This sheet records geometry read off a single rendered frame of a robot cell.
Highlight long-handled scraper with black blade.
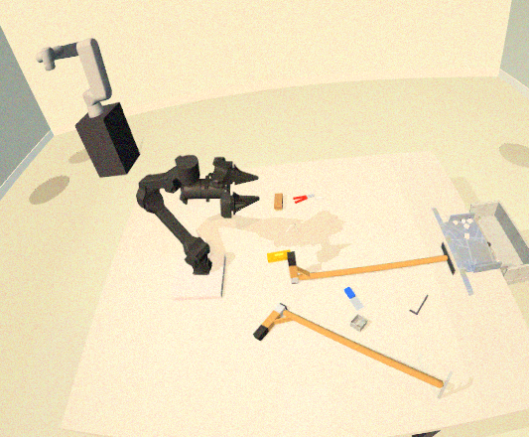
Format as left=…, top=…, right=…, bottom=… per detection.
left=287, top=242, right=456, bottom=284

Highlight red-handled pliers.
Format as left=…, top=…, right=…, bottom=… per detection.
left=293, top=193, right=315, bottom=203

